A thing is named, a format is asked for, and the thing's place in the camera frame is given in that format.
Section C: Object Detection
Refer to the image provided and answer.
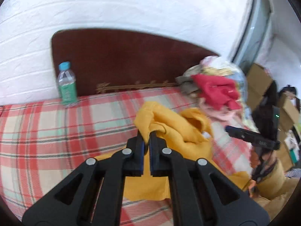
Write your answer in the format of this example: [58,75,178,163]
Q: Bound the red plaid bed sheet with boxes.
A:
[0,87,254,226]

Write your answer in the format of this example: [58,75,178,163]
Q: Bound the dark brown wooden headboard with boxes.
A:
[51,29,215,96]

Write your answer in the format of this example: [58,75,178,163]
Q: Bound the pink garment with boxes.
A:
[198,98,237,121]

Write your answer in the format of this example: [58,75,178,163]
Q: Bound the green label water bottle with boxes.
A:
[57,61,78,107]

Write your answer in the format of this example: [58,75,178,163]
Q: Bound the yellow jacket right sleeve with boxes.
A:
[253,160,300,221]

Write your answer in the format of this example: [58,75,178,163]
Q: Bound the yellow t-shirt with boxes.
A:
[94,100,251,202]

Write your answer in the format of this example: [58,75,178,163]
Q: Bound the red garment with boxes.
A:
[191,73,241,111]

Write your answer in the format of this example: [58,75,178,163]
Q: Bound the right hand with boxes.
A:
[249,147,277,170]

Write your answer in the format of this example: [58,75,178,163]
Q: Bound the grey brown garment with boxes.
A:
[175,76,199,98]

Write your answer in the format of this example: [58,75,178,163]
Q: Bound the stacked cardboard boxes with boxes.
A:
[246,63,299,171]

